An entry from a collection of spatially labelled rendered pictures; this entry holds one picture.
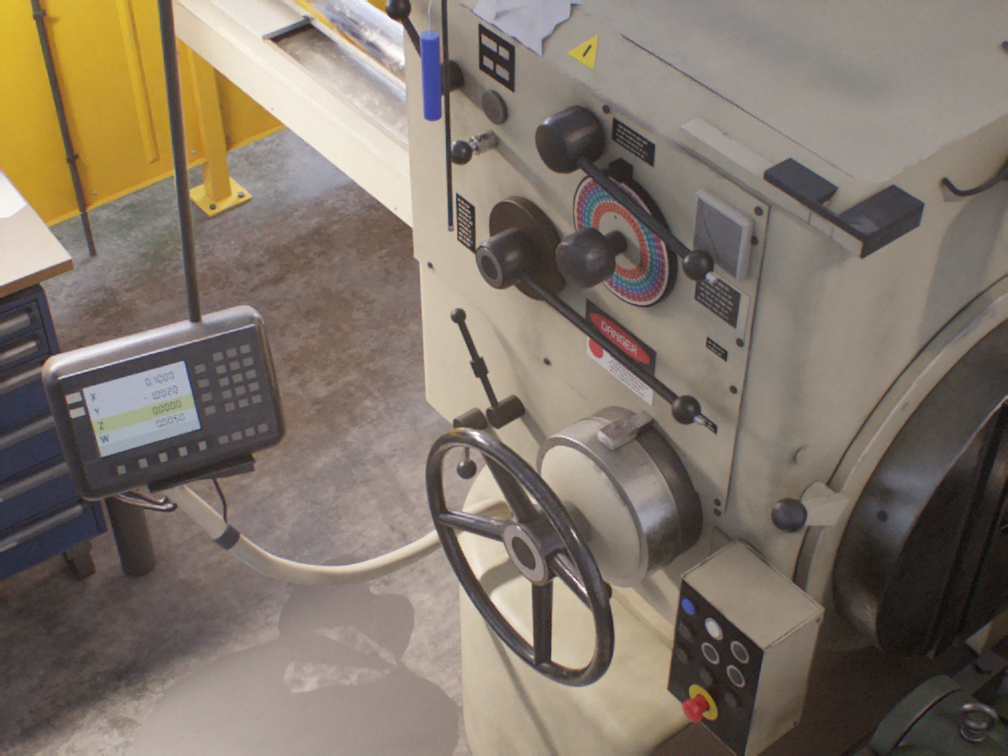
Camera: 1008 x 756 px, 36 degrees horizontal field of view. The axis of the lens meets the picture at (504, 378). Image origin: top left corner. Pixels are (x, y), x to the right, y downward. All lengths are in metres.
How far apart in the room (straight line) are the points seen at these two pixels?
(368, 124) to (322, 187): 1.92
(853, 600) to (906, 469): 0.22
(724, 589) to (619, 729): 0.82
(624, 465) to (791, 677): 0.34
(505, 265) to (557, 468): 0.28
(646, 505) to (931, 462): 0.36
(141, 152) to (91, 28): 0.44
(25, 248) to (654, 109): 1.71
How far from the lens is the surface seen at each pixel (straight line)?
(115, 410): 2.41
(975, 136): 1.77
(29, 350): 3.24
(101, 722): 3.57
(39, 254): 3.19
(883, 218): 1.63
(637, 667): 2.81
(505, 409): 2.29
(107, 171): 4.63
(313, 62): 3.13
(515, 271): 2.03
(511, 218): 2.06
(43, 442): 3.44
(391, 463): 3.96
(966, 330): 1.97
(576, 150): 1.83
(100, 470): 2.44
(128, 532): 3.69
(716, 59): 1.83
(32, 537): 3.61
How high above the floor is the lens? 2.86
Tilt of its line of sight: 43 degrees down
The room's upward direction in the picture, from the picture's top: straight up
